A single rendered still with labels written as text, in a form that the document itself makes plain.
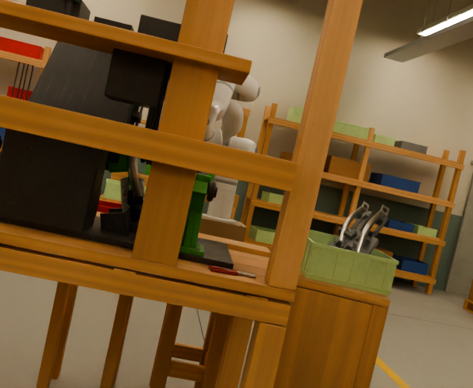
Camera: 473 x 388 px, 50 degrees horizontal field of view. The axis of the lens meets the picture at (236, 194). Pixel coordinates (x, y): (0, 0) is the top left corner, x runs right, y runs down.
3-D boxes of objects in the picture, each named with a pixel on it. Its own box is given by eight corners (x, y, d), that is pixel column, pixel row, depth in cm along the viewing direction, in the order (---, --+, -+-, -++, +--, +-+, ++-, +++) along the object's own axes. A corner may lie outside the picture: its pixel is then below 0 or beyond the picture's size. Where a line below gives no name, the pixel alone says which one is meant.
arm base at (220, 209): (202, 214, 264) (209, 179, 263) (238, 222, 262) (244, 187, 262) (196, 215, 245) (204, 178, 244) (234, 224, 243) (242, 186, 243)
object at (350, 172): (432, 296, 753) (468, 148, 741) (238, 257, 703) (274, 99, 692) (414, 285, 806) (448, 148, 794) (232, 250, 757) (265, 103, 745)
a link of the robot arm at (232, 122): (239, 166, 253) (208, 160, 256) (244, 149, 260) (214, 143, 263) (241, 89, 213) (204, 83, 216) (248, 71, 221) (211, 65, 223)
